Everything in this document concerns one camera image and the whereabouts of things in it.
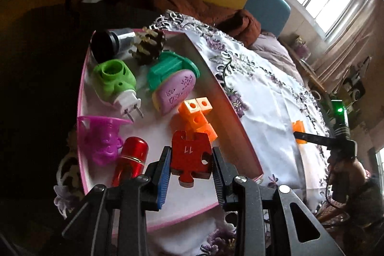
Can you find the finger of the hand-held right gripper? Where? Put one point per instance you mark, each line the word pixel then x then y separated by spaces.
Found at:
pixel 315 139

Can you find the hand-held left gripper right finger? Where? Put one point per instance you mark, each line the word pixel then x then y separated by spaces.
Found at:
pixel 220 181

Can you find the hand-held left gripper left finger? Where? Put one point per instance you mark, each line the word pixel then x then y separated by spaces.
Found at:
pixel 162 181

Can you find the orange block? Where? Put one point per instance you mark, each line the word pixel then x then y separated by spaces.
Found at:
pixel 298 127

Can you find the red wooden puzzle piece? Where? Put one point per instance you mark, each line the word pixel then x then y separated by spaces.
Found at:
pixel 190 157

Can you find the pink-edged white box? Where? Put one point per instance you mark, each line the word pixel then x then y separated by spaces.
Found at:
pixel 156 130

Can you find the magenta plastic cup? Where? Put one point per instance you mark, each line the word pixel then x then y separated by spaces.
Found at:
pixel 102 139

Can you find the oval engraved foot stone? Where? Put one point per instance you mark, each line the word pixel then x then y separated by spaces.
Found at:
pixel 175 91

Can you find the person's right forearm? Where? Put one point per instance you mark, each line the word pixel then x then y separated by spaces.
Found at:
pixel 369 202

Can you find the person's right hand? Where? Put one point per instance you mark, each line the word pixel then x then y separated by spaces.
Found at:
pixel 358 173

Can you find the red lipstick case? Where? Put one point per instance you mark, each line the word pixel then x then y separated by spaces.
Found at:
pixel 132 157

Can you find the floral embroidered tablecloth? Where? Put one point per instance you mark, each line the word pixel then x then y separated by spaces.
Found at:
pixel 264 100

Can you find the wooden bedside shelf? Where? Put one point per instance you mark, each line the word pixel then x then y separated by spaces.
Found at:
pixel 309 70

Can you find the orange cube blocks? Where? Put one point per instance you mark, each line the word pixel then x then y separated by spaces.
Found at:
pixel 195 116

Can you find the pale pink bedsheet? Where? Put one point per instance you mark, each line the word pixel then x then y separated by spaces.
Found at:
pixel 276 55

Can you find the green plug-in device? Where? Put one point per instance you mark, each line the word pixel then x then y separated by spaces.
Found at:
pixel 112 79

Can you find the green and pink hole punch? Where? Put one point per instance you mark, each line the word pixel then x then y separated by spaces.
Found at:
pixel 171 65

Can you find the brown pine cone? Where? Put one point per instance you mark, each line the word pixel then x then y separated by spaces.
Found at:
pixel 150 46

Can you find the black cylinder with silver end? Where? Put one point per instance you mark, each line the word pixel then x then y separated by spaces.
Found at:
pixel 105 43

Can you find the brown quilted blanket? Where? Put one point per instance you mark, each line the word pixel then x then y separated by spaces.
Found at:
pixel 195 8

